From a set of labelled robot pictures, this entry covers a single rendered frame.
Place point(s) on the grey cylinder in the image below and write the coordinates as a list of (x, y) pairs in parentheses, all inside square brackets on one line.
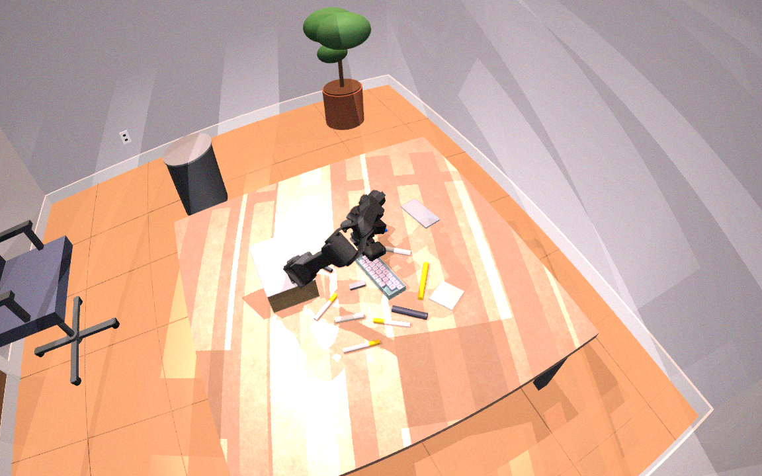
[(410, 312)]

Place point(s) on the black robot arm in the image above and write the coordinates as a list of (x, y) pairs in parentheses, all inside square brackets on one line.
[(338, 251)]

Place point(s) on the grey keyboard with keys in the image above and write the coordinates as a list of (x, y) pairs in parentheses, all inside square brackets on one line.
[(381, 275)]

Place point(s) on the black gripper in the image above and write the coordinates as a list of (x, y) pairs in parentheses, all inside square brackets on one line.
[(373, 250)]

